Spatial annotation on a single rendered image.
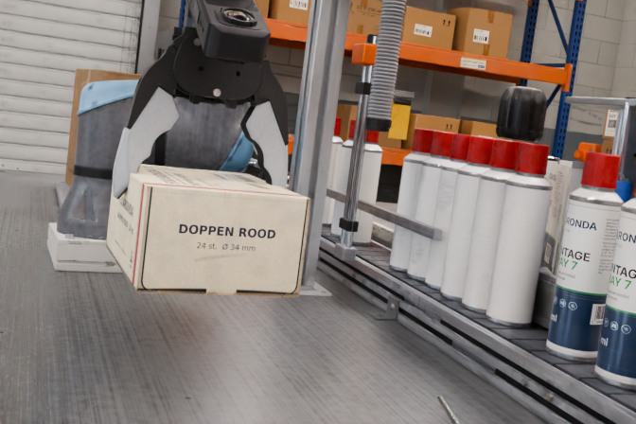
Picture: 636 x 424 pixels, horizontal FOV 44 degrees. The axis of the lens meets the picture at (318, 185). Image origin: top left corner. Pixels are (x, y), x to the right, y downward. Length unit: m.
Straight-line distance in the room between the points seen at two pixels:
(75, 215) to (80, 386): 0.49
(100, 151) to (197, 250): 0.62
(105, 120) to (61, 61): 4.22
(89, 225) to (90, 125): 0.14
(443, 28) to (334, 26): 4.46
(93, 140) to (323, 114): 0.33
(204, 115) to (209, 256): 0.60
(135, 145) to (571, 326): 0.45
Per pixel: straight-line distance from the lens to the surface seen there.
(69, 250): 1.15
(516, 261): 0.91
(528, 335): 0.90
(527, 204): 0.90
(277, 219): 0.59
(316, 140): 1.14
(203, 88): 0.64
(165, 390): 0.74
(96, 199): 1.17
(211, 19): 0.57
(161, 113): 0.63
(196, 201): 0.57
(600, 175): 0.82
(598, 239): 0.81
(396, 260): 1.14
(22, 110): 5.38
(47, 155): 5.41
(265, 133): 0.66
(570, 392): 0.77
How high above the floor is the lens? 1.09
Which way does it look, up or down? 5 degrees down
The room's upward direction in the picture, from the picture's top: 7 degrees clockwise
